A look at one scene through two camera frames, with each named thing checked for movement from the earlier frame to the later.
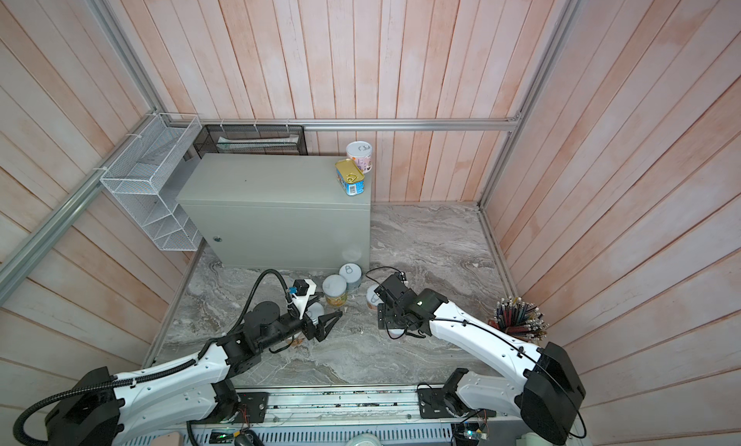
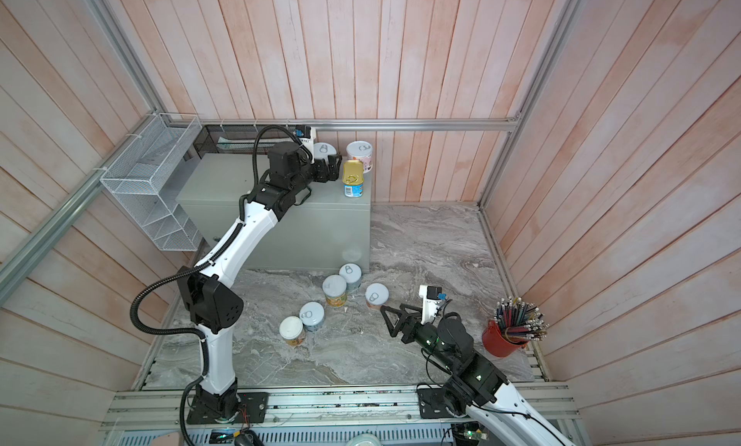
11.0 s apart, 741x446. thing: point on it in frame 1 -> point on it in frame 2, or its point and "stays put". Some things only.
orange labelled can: [372, 298] stays put
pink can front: [361, 153] stays put
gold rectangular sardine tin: [350, 177] stays put
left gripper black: [320, 332] -> [333, 169]
